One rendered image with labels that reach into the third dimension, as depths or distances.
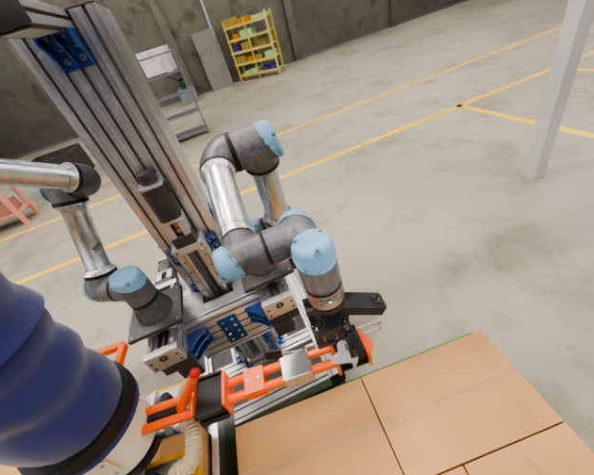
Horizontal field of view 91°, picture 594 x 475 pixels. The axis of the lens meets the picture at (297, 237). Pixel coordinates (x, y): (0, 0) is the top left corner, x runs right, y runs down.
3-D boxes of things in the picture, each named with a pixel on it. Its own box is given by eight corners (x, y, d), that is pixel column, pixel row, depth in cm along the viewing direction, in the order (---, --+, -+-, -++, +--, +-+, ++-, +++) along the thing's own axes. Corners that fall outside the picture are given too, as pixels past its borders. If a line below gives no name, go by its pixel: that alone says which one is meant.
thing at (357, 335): (339, 376, 69) (336, 366, 66) (330, 349, 75) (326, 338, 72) (372, 364, 69) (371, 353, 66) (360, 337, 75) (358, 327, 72)
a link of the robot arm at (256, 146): (262, 228, 129) (219, 124, 84) (293, 216, 131) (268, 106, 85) (271, 250, 123) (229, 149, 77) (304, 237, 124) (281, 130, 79)
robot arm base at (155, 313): (140, 305, 130) (126, 291, 124) (173, 291, 131) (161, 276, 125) (137, 332, 118) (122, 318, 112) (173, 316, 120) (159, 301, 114)
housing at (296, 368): (288, 391, 70) (283, 383, 67) (283, 365, 75) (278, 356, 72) (316, 381, 70) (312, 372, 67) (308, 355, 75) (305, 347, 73)
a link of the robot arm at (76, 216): (115, 307, 113) (55, 166, 96) (86, 308, 117) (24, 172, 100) (138, 292, 124) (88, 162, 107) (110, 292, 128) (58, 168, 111)
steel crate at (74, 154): (57, 184, 697) (33, 157, 655) (99, 169, 711) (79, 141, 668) (45, 199, 633) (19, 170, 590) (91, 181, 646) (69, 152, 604)
